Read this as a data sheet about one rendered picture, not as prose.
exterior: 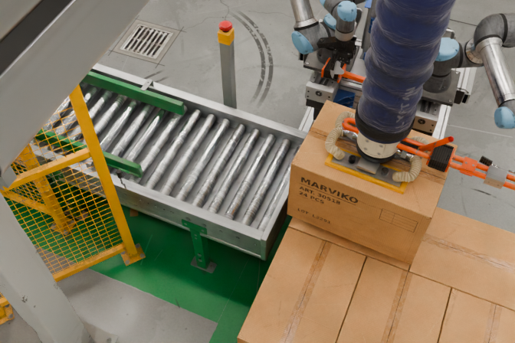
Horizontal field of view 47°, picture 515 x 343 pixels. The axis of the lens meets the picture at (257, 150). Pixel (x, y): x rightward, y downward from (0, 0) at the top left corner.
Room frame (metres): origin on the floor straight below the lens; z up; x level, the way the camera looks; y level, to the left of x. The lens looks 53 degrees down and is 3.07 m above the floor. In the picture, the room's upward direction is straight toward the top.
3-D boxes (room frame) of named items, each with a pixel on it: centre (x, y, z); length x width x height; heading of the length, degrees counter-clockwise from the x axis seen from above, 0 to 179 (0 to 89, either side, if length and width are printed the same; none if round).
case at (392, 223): (1.50, -0.49, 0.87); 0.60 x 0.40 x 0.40; 64
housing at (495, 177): (1.30, -0.91, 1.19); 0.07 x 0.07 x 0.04; 64
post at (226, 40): (2.36, 0.16, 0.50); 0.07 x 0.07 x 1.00; 66
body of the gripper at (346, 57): (1.85, -0.36, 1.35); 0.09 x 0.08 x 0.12; 64
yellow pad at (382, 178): (1.42, -0.45, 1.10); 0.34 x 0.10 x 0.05; 64
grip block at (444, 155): (1.39, -0.72, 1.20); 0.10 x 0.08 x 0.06; 154
